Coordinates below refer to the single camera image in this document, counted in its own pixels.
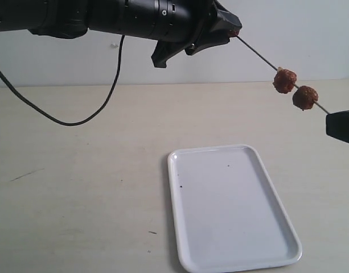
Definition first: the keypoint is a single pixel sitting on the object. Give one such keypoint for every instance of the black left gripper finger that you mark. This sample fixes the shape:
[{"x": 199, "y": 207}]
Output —
[
  {"x": 205, "y": 42},
  {"x": 224, "y": 20}
]

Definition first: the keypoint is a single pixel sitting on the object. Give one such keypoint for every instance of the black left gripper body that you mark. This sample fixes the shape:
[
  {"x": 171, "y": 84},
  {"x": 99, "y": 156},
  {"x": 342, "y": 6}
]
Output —
[{"x": 189, "y": 20}]

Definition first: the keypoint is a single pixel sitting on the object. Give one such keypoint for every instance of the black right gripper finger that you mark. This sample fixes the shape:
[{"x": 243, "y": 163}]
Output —
[{"x": 337, "y": 126}]

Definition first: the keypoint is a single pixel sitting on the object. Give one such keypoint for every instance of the metal skewer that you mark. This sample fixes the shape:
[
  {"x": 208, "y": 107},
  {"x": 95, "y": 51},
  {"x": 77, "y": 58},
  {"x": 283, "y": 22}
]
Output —
[{"x": 273, "y": 66}]

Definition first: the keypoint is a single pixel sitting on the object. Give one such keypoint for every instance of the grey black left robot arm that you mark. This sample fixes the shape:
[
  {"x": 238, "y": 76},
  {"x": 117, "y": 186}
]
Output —
[{"x": 70, "y": 19}]

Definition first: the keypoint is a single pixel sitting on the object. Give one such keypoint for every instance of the white plastic tray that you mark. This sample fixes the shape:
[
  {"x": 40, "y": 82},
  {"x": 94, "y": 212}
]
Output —
[{"x": 227, "y": 214}]

